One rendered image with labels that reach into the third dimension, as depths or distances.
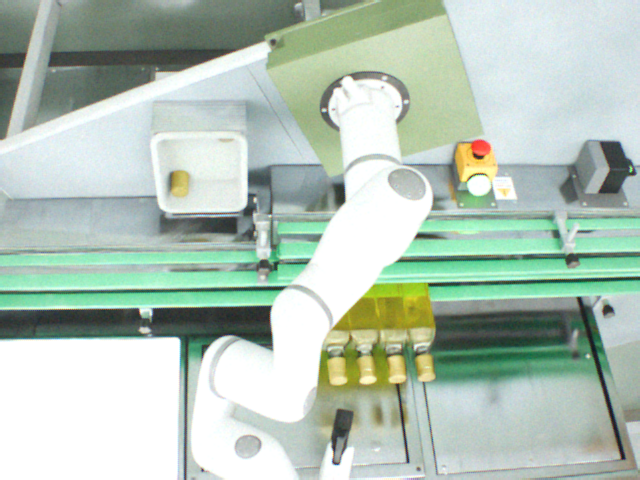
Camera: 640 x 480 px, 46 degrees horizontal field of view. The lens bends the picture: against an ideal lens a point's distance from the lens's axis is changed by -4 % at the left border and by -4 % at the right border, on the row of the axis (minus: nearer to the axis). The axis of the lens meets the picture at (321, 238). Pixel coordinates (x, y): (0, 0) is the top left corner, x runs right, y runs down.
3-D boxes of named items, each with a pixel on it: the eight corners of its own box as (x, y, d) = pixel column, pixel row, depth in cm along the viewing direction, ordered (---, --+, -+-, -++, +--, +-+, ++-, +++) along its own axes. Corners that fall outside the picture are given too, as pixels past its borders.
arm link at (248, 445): (342, 440, 116) (265, 406, 125) (306, 351, 103) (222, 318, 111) (280, 527, 108) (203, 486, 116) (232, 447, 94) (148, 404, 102)
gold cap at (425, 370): (413, 362, 155) (416, 382, 152) (415, 354, 152) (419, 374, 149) (431, 361, 155) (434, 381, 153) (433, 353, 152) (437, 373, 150)
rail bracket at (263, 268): (254, 250, 160) (255, 303, 153) (254, 198, 147) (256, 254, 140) (268, 250, 161) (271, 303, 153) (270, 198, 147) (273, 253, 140)
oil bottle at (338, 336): (312, 267, 168) (320, 357, 155) (314, 251, 163) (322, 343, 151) (339, 266, 168) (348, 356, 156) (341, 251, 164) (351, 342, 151)
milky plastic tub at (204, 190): (161, 180, 160) (159, 213, 155) (151, 101, 142) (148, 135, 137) (246, 179, 162) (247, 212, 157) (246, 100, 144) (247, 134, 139)
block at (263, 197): (252, 218, 163) (253, 245, 159) (253, 188, 155) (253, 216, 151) (270, 217, 163) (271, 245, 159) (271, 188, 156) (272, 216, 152)
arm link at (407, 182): (274, 303, 113) (302, 239, 100) (364, 211, 127) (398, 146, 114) (326, 344, 111) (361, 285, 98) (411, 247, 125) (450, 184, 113)
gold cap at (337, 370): (326, 365, 153) (328, 385, 150) (328, 356, 150) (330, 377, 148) (344, 364, 153) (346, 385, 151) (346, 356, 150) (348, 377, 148)
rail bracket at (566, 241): (546, 215, 159) (562, 269, 152) (557, 193, 154) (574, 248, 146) (564, 215, 160) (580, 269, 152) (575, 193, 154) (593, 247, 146)
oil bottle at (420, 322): (392, 265, 169) (405, 354, 157) (396, 250, 165) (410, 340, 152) (418, 265, 170) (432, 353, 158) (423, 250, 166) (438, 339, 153)
